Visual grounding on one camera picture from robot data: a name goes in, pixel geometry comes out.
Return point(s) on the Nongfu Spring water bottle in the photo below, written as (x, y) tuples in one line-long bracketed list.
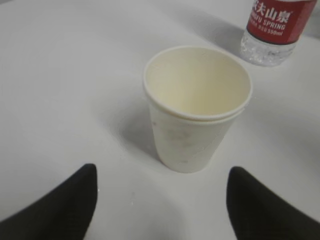
[(273, 30)]

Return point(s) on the white paper cup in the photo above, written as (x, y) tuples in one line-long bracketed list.
[(194, 96)]

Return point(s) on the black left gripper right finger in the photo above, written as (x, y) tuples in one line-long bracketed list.
[(256, 213)]

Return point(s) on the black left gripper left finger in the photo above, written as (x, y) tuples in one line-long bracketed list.
[(65, 213)]

